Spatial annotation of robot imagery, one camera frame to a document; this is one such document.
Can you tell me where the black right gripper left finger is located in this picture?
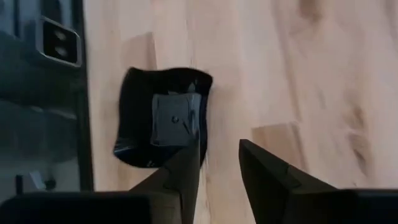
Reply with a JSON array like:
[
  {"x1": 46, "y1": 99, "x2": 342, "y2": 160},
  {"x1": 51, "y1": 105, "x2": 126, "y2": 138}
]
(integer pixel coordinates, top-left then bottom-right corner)
[{"x1": 0, "y1": 136, "x2": 202, "y2": 224}]

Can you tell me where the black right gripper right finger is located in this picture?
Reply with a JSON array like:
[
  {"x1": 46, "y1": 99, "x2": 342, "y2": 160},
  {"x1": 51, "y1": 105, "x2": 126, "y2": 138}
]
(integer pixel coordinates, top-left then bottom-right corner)
[{"x1": 238, "y1": 138, "x2": 398, "y2": 224}]

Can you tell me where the small black camera silver rim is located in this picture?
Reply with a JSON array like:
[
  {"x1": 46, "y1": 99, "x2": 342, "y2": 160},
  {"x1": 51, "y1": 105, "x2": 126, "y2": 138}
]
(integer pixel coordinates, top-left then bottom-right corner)
[{"x1": 35, "y1": 17, "x2": 83, "y2": 68}]

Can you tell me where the black wavy square plate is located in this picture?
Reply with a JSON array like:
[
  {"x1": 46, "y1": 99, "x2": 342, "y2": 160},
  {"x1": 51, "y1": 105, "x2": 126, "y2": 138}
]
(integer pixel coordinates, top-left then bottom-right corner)
[{"x1": 113, "y1": 66, "x2": 215, "y2": 169}]

